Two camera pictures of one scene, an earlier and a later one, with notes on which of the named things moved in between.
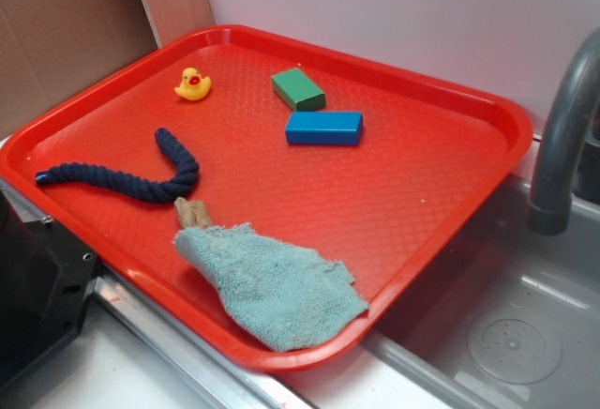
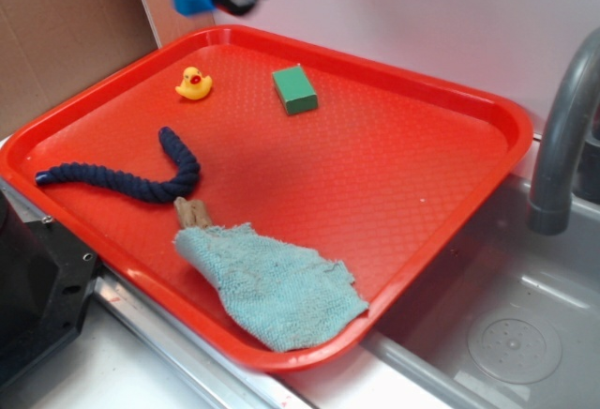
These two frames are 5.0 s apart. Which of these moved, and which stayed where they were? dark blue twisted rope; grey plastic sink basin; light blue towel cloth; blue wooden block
Moved: blue wooden block
Stayed: dark blue twisted rope; grey plastic sink basin; light blue towel cloth
